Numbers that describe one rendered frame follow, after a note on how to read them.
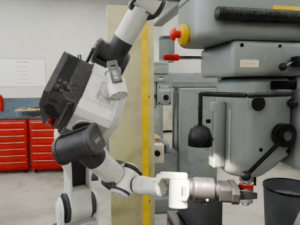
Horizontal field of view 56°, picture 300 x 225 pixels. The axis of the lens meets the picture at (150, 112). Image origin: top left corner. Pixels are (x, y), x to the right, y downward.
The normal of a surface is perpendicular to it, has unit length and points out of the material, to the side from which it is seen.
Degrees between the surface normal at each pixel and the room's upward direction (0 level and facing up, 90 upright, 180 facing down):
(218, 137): 90
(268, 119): 90
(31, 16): 90
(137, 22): 112
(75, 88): 59
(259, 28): 90
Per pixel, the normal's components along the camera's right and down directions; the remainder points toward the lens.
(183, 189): -0.10, -0.18
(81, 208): 0.53, -0.07
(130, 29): 0.14, 0.47
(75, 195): 0.53, 0.16
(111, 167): 0.85, 0.06
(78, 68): 0.46, -0.44
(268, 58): 0.22, 0.10
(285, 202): -0.53, 0.15
